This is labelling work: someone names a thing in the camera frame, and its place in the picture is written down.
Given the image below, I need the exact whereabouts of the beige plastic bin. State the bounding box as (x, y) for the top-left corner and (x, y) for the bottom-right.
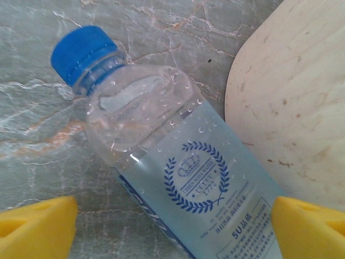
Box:
(224, 0), (345, 213)

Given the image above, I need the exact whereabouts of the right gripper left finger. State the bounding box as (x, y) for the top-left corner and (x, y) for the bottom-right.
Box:
(0, 195), (79, 259)

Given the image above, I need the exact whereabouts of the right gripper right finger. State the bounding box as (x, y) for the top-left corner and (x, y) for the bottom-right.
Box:
(271, 195), (345, 259)

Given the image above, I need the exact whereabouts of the soda water bottle blue cap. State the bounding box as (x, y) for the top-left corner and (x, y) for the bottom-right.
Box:
(51, 25), (288, 259)

